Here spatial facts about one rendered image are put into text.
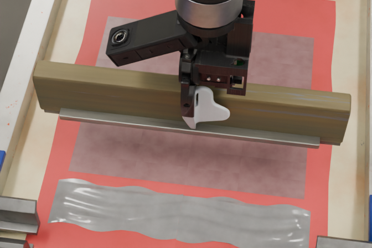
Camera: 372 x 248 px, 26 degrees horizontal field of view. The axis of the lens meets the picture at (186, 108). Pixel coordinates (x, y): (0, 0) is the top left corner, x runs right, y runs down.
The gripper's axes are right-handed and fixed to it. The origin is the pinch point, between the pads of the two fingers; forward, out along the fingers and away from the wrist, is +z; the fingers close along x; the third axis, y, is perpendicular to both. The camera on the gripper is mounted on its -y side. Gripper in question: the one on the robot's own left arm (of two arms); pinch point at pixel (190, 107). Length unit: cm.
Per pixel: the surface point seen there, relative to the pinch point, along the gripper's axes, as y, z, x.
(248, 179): 8.7, 13.5, -2.0
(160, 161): -4.2, 13.4, -0.8
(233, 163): 6.3, 13.5, 0.4
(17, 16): -71, 109, 104
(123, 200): -8.3, 12.9, -8.1
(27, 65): -26.6, 9.8, 11.2
